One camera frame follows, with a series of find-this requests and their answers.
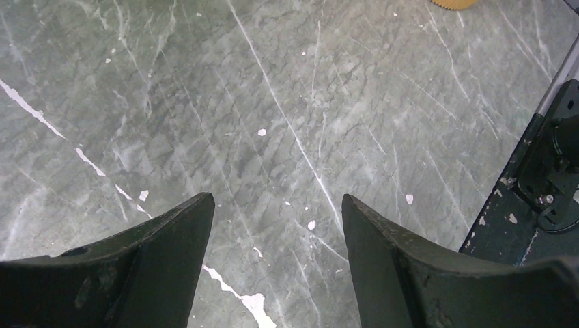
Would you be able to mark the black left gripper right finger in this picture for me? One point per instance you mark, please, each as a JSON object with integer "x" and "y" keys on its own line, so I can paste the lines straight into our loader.
{"x": 404, "y": 280}

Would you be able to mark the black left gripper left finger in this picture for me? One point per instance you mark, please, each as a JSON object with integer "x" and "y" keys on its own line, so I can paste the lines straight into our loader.
{"x": 145, "y": 276}

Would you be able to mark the black base bar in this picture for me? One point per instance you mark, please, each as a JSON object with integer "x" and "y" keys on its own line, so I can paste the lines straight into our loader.
{"x": 531, "y": 212}

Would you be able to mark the yellow slatted waste basket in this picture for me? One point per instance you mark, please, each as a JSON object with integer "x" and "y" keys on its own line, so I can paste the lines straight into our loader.
{"x": 455, "y": 5}

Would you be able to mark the aluminium rail frame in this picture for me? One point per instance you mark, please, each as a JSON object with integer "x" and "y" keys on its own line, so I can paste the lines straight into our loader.
{"x": 567, "y": 71}

